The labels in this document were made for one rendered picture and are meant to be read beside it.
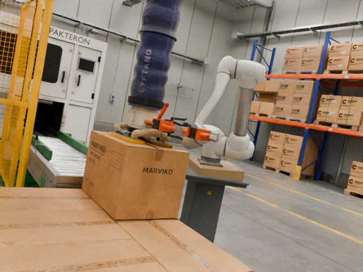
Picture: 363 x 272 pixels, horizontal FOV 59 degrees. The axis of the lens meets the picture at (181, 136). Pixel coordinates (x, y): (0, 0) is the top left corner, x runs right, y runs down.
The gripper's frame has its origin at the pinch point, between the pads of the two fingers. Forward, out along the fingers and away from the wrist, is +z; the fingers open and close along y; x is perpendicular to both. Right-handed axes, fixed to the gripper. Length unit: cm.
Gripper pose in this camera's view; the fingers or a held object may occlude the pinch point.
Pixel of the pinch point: (163, 125)
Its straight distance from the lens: 178.7
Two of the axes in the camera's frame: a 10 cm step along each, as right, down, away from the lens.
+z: -8.1, -1.3, -5.8
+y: -2.0, 9.8, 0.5
